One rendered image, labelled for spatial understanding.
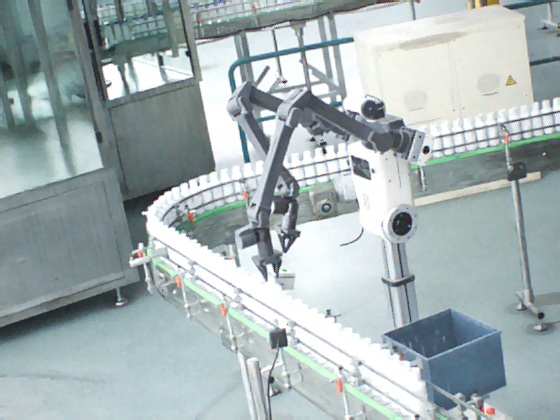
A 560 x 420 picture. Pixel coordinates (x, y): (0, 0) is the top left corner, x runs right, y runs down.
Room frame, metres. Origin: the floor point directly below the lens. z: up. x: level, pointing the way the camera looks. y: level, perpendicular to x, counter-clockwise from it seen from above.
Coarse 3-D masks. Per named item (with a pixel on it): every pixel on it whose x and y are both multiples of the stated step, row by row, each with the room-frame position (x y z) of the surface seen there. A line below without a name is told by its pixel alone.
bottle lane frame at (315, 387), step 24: (168, 288) 5.24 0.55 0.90; (192, 288) 4.95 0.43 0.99; (192, 312) 5.01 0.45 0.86; (216, 312) 4.74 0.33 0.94; (240, 336) 4.55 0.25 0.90; (264, 336) 4.33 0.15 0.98; (264, 360) 4.37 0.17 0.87; (288, 360) 4.16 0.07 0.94; (312, 384) 4.01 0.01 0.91; (336, 408) 3.86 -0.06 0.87; (360, 408) 3.69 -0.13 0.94; (384, 408) 3.56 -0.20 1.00
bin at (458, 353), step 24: (456, 312) 4.32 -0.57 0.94; (384, 336) 4.21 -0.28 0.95; (408, 336) 4.27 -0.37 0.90; (432, 336) 4.31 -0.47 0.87; (456, 336) 4.34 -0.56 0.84; (480, 336) 4.19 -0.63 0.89; (408, 360) 4.07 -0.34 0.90; (432, 360) 3.95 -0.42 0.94; (456, 360) 3.99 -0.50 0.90; (480, 360) 4.03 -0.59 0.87; (456, 384) 3.99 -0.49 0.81; (480, 384) 4.03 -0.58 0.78; (504, 384) 4.07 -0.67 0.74
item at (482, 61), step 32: (384, 32) 8.77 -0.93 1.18; (416, 32) 8.56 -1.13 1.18; (448, 32) 8.42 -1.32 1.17; (480, 32) 8.45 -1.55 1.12; (512, 32) 8.48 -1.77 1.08; (384, 64) 8.38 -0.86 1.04; (416, 64) 8.41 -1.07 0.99; (448, 64) 8.43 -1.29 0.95; (480, 64) 8.45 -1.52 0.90; (512, 64) 8.48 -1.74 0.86; (384, 96) 8.38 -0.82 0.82; (416, 96) 8.40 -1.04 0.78; (448, 96) 8.43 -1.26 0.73; (480, 96) 8.45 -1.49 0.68; (512, 96) 8.47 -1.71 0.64; (416, 128) 8.40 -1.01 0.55; (448, 192) 8.42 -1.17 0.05
